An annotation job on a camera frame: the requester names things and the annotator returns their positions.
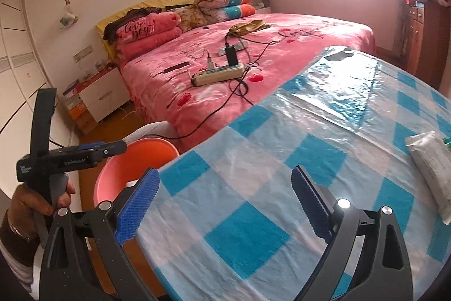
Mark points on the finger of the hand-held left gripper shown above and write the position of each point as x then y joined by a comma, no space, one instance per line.
112,148

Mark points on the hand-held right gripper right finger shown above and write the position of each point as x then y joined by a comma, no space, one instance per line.
310,198

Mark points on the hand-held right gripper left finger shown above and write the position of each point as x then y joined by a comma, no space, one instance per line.
141,202

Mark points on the pink plastic bin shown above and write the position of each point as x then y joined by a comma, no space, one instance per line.
141,160

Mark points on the person's left forearm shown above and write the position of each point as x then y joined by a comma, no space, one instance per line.
17,251

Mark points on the person's left hand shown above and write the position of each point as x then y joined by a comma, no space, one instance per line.
31,200

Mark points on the orange shoe box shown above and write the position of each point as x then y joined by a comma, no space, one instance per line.
82,119

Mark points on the white nightstand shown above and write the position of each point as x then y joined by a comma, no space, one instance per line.
105,96

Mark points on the blue checked tablecloth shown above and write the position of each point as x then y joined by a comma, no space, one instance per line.
282,153

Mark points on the white wardrobe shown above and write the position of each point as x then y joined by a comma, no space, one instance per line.
14,75

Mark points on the black phone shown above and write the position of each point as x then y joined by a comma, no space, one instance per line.
175,67

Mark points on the pink folded script blanket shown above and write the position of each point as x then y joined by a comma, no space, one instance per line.
148,31

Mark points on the white plastic packet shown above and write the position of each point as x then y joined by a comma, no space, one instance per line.
430,160

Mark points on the dark brown cloth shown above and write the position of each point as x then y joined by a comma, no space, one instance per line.
123,20

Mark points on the white power strip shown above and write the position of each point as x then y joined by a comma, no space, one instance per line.
218,73

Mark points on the white charger plug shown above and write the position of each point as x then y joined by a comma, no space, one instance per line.
210,63

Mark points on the green wrapper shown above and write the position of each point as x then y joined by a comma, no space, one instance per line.
447,143

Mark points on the black charger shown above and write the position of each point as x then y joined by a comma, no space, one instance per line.
231,56

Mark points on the floral pillow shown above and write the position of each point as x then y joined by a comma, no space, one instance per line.
192,17

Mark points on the yellow headboard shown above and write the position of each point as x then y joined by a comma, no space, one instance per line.
158,1

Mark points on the bed with pink blanket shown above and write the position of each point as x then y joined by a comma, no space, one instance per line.
282,43

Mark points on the white remote control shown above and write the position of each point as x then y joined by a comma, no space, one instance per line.
236,47

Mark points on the gold cloth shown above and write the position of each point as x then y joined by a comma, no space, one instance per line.
248,27

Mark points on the teal orange folded quilt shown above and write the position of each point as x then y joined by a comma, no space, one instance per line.
225,3

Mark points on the wooden cabinet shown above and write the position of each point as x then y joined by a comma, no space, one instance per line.
430,40

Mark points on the wall outlet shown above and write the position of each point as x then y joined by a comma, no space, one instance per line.
82,53

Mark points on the hanging wall bag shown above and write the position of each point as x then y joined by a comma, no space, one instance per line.
67,19

